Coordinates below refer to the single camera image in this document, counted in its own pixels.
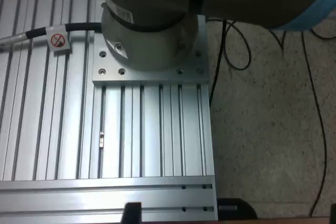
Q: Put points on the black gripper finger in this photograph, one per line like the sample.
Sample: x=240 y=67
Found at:
x=132 y=214
x=334 y=214

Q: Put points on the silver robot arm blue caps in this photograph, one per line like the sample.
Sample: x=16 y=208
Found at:
x=157 y=11

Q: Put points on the small metal slot nut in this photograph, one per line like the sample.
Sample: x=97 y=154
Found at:
x=102 y=140

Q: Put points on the aluminium profile table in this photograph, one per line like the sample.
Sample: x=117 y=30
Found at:
x=131 y=129

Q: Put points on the white warning tag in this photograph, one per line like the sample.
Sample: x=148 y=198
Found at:
x=57 y=41

